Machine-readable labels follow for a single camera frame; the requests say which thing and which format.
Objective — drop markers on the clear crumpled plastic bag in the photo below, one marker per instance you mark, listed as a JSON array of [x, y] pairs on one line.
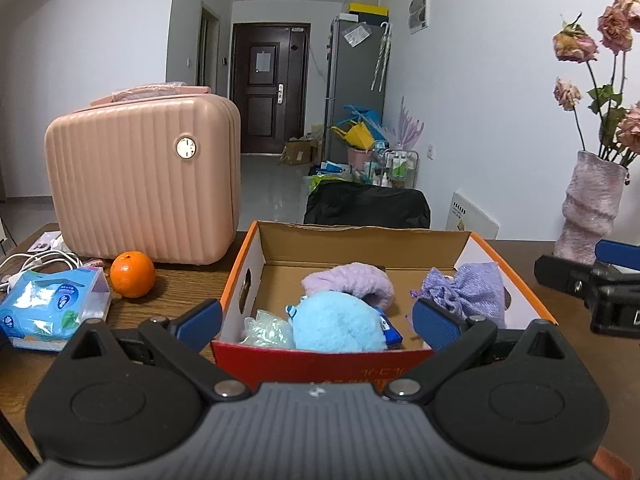
[[265, 330]]

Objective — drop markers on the light purple plush toy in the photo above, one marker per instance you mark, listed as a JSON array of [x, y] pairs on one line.
[[350, 282]]

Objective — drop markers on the dark brown entrance door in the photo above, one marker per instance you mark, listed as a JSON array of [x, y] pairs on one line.
[[270, 110]]

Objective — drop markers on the white paper notice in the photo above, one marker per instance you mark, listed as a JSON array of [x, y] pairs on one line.
[[263, 61]]

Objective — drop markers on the purple feather decoration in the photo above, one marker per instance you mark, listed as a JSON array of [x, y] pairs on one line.
[[407, 127]]

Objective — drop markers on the pink wrapped snack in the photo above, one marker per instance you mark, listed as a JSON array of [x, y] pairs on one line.
[[95, 262]]

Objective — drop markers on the white printed card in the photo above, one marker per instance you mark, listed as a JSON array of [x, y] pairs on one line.
[[42, 242]]

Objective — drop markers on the pink textured vase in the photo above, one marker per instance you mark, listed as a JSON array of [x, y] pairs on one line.
[[590, 210]]

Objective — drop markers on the pink bucket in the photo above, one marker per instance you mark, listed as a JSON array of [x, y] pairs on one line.
[[360, 159]]

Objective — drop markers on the yellow and black box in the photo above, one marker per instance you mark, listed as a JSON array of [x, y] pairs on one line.
[[365, 11]]

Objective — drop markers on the blue tissue pack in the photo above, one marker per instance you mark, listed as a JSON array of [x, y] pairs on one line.
[[50, 305]]

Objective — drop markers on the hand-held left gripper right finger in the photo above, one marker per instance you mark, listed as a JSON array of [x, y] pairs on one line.
[[435, 325]]

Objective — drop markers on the grey interior door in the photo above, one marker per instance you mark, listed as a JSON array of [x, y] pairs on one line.
[[207, 45]]

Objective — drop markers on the brown cardboard carton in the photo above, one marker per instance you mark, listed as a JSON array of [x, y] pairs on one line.
[[297, 152]]

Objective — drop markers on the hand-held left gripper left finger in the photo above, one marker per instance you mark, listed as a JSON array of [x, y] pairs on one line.
[[202, 317]]

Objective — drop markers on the green bag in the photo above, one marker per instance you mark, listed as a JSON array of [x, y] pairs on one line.
[[327, 180]]

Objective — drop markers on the grey refrigerator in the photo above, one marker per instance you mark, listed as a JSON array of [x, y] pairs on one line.
[[350, 80]]

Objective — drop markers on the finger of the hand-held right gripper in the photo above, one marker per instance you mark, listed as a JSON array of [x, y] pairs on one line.
[[620, 252], [562, 272]]

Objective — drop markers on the orange-rimmed cardboard box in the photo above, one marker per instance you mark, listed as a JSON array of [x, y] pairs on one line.
[[310, 367]]

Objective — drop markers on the pink ribbed suitcase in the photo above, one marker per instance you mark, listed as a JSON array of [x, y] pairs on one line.
[[135, 185]]

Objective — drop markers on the blue folded frame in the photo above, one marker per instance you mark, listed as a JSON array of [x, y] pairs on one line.
[[365, 114]]

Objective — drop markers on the light blue plush toy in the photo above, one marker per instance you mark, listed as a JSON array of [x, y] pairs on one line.
[[335, 322]]

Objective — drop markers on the hanging clear umbrellas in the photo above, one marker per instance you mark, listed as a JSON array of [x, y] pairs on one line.
[[381, 57]]

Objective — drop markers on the dried pink roses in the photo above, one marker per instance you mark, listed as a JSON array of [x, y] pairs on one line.
[[575, 45]]

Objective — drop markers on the yellow bag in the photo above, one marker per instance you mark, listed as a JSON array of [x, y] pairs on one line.
[[357, 135]]

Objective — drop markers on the white wall-mounted box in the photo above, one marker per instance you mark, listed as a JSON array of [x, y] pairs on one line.
[[419, 10]]

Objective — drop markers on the clear bag on refrigerator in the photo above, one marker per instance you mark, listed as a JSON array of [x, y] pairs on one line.
[[356, 35]]

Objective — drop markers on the metal trolley with bottles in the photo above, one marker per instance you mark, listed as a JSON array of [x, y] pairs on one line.
[[397, 167]]

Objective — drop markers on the white leaning panel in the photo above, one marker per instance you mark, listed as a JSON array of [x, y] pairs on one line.
[[470, 217]]

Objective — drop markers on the orange fruit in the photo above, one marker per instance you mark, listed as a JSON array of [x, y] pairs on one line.
[[132, 275]]

